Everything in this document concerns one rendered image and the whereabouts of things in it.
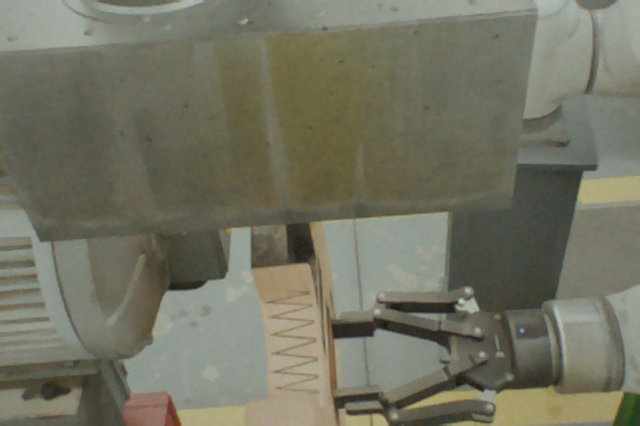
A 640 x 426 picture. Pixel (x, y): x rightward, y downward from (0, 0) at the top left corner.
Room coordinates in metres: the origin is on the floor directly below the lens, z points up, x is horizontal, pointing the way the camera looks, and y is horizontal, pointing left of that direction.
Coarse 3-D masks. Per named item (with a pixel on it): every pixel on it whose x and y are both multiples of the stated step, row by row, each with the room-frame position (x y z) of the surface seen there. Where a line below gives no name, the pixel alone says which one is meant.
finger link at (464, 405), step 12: (408, 408) 0.38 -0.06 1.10; (420, 408) 0.38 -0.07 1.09; (432, 408) 0.37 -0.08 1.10; (444, 408) 0.37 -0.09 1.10; (456, 408) 0.37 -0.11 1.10; (468, 408) 0.37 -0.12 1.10; (480, 408) 0.37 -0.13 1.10; (492, 408) 0.37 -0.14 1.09; (396, 420) 0.37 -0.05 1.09; (408, 420) 0.37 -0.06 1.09; (420, 420) 0.37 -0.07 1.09; (432, 420) 0.37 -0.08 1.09; (444, 420) 0.37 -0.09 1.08; (456, 420) 0.37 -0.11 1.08; (468, 420) 0.37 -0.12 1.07; (480, 420) 0.37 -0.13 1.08; (492, 420) 0.37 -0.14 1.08
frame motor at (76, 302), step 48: (0, 192) 0.45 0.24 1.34; (0, 240) 0.43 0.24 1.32; (96, 240) 0.42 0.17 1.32; (144, 240) 0.47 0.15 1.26; (0, 288) 0.40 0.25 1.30; (48, 288) 0.40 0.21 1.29; (96, 288) 0.40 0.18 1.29; (144, 288) 0.45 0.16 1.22; (0, 336) 0.40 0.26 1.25; (48, 336) 0.39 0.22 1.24; (96, 336) 0.39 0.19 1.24; (144, 336) 0.43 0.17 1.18
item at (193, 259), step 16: (176, 240) 0.70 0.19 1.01; (192, 240) 0.70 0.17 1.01; (208, 240) 0.70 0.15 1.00; (224, 240) 0.73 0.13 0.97; (176, 256) 0.70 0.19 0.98; (192, 256) 0.70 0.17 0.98; (208, 256) 0.70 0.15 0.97; (224, 256) 0.71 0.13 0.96; (176, 272) 0.70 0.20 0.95; (192, 272) 0.70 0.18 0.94; (208, 272) 0.70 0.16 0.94; (224, 272) 0.70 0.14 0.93; (176, 288) 0.73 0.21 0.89; (192, 288) 0.73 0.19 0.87
